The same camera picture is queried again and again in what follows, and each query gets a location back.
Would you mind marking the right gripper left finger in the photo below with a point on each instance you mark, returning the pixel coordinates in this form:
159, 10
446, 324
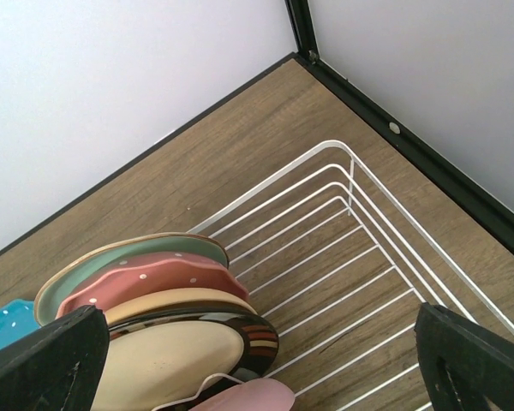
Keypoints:
57, 367

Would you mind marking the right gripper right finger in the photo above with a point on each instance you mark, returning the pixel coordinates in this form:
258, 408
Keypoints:
464, 366

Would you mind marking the blue dotted plate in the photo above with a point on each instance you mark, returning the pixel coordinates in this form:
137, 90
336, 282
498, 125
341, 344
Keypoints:
16, 321

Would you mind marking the yellow bear plate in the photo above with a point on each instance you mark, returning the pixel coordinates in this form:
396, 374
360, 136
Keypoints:
170, 298

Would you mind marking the black rimmed beige plate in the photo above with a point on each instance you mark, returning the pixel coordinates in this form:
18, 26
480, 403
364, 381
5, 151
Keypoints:
164, 358

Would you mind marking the red dotted scalloped plate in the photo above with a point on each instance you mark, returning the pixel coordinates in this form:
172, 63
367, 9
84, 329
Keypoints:
148, 274

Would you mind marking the pink plate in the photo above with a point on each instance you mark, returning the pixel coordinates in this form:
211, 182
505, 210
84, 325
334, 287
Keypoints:
261, 394

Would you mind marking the green plate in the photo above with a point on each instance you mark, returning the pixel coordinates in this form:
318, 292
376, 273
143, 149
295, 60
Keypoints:
119, 254

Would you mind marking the white wire dish rack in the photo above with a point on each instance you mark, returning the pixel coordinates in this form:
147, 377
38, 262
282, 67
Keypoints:
339, 258

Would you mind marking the black enclosure frame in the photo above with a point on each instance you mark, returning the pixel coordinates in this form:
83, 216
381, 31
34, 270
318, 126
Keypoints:
88, 88

